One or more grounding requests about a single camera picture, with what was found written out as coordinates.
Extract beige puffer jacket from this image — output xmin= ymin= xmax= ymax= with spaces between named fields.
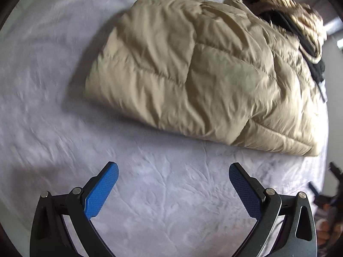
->
xmin=84 ymin=0 xmax=326 ymax=157

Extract black knit garment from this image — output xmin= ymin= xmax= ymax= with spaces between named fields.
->
xmin=257 ymin=5 xmax=326 ymax=103

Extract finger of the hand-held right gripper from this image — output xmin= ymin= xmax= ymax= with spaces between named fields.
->
xmin=329 ymin=162 xmax=343 ymax=179
xmin=308 ymin=182 xmax=320 ymax=197

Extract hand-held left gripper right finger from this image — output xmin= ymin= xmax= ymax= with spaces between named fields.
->
xmin=229 ymin=162 xmax=318 ymax=257

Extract lavender plush bed blanket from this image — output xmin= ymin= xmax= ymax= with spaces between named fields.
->
xmin=0 ymin=0 xmax=331 ymax=257

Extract person's right hand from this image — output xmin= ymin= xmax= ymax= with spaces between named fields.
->
xmin=317 ymin=219 xmax=333 ymax=241

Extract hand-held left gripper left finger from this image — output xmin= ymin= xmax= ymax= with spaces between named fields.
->
xmin=29 ymin=161 xmax=119 ymax=257

